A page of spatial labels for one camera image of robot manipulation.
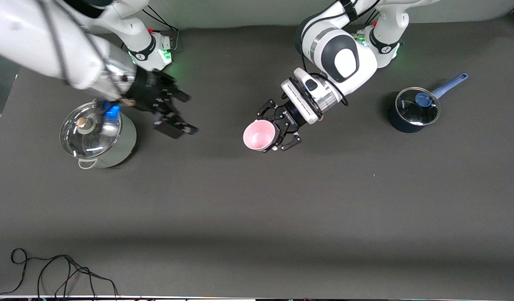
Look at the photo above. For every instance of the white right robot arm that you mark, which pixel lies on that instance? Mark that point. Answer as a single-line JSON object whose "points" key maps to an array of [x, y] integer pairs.
{"points": [[43, 46]]}

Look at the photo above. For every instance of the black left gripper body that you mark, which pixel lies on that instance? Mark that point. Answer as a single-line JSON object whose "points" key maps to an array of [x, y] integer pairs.
{"points": [[289, 116]]}

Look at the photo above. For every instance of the pink plastic cup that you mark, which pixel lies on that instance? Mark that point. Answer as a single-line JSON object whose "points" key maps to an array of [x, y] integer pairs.
{"points": [[259, 136]]}

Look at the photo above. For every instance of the dark blue saucepan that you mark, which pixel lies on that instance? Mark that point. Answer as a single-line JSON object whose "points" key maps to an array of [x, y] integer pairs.
{"points": [[451, 85]]}

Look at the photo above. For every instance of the glass lid with blue knob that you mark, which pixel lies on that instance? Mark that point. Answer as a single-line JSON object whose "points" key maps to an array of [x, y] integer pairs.
{"points": [[411, 113]]}

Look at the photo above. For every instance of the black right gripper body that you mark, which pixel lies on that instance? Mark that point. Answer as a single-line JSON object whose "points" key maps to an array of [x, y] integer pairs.
{"points": [[147, 93]]}

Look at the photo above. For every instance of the dark grey table cover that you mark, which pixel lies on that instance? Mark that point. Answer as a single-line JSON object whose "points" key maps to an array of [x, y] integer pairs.
{"points": [[256, 209]]}

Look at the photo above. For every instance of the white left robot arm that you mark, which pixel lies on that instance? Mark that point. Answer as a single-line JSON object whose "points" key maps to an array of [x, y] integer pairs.
{"points": [[344, 58]]}

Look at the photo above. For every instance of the glass lid with brass knob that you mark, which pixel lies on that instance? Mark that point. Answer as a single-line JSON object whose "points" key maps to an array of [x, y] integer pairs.
{"points": [[87, 140]]}

